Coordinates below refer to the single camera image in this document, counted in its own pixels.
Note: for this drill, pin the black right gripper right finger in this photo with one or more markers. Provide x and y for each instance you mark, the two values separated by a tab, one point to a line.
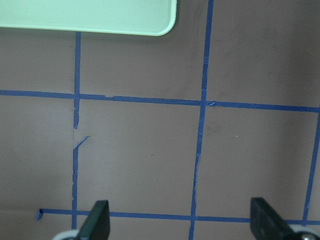
266	223

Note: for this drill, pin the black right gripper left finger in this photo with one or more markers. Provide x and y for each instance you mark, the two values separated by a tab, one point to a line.
97	224

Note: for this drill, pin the light green plastic tray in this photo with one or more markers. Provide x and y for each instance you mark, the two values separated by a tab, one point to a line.
127	17

